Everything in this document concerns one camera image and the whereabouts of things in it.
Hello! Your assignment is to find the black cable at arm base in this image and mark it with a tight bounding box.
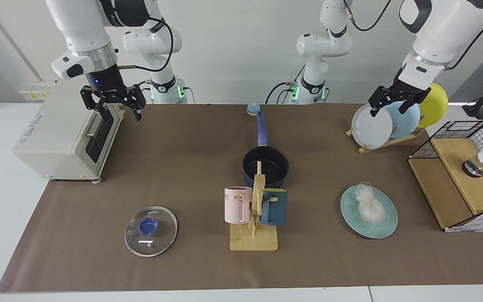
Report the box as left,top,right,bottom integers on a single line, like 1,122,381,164
265,82,296,104

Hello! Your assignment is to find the white vermicelli bundle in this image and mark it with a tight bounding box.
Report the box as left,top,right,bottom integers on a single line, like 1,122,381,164
351,182,389,225

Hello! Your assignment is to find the wire basket with wooden floor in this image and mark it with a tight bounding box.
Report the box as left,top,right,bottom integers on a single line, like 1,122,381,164
408,120,483,232

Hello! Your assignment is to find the pale toaster oven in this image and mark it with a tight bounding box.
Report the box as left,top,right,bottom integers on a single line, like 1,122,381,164
13,80,125,184

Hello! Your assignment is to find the wooden cup stand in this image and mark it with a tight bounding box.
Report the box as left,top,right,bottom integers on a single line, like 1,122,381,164
229,161,279,252

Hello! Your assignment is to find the pink ribbed cup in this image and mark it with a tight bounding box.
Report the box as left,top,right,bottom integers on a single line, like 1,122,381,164
224,187,253,224

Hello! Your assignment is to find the wooden plate rack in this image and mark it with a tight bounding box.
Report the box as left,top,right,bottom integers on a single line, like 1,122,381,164
346,126,426,154

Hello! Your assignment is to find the light blue plate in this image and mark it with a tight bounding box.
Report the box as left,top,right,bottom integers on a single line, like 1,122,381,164
382,101,421,139

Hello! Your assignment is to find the yellow plate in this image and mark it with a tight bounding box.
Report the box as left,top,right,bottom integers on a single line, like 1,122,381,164
417,83,449,128

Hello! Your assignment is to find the black pot with blue handle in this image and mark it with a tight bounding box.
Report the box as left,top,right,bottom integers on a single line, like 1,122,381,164
242,110,290,189

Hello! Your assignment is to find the glass lid with blue knob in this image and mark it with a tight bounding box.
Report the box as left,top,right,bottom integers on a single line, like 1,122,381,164
125,206,178,258

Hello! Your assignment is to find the dark teal cup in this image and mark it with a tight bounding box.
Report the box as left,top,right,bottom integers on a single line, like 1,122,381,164
260,188,288,227

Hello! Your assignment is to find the white wall socket strip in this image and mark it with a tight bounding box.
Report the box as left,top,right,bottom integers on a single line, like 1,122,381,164
18,81,57,100

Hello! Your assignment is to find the brown table cloth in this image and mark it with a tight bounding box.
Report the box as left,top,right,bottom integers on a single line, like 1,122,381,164
0,104,483,293

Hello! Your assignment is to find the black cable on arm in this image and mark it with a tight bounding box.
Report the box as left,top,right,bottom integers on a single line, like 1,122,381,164
342,0,483,71
116,17,173,73

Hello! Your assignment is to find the pale grey plate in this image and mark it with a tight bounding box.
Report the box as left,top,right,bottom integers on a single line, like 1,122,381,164
351,104,394,150

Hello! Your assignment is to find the teal round plate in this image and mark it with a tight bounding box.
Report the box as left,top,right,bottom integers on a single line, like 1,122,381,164
340,185,399,240

